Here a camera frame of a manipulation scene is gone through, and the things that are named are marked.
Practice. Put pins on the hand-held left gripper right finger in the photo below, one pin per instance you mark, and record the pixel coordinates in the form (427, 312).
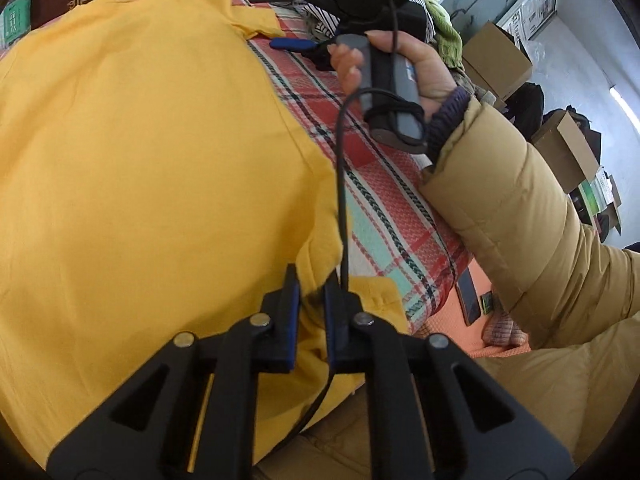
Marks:
(332, 320)

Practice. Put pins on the person's right forearm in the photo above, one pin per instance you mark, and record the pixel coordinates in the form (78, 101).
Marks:
(500, 200)

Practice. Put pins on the tan puffer jacket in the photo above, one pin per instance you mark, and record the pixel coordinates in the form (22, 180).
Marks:
(525, 400)

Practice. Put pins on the person's right hand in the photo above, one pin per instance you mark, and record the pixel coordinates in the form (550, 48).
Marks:
(432, 70)

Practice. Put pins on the ceiling light tube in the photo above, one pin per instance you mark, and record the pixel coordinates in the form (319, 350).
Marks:
(625, 105)

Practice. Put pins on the yellow t-shirt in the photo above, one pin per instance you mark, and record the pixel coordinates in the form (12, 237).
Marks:
(150, 160)

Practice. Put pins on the clear water bottle green label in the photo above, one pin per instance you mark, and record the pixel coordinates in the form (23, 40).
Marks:
(15, 17)

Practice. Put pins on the pink knitted cloth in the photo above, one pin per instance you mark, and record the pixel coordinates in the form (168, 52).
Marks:
(502, 330)

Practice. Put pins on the green white carton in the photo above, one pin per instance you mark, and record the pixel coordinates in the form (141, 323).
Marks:
(600, 200)

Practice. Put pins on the wall poster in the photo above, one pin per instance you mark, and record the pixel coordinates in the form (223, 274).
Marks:
(535, 5)

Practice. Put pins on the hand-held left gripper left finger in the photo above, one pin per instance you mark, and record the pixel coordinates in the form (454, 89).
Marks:
(292, 310)

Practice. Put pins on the black smartphone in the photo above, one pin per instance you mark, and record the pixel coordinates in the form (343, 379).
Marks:
(467, 297)

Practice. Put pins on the orange bed sheet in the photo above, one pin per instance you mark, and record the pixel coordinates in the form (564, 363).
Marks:
(450, 342)

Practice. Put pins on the green knit sweater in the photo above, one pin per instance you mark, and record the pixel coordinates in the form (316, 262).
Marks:
(447, 35)

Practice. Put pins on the red plaid bed blanket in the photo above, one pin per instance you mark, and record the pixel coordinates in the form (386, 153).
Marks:
(380, 200)

